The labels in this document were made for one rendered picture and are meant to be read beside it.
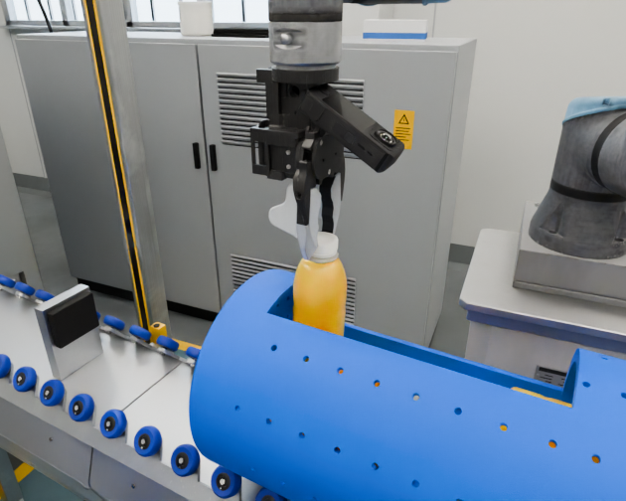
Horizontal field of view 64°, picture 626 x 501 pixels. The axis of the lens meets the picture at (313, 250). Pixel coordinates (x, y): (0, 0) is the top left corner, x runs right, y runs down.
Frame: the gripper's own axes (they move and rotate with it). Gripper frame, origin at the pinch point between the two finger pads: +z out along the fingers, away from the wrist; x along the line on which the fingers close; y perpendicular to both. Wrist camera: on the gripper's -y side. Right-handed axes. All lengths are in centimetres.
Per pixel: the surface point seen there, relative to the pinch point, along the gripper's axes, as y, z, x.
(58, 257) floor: 280, 131, -141
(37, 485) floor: 124, 131, -15
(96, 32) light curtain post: 68, -21, -29
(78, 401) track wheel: 39, 33, 11
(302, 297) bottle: 0.8, 6.1, 3.3
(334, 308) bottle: -2.7, 7.5, 1.7
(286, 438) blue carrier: -3.4, 17.0, 14.5
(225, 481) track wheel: 8.8, 33.6, 11.7
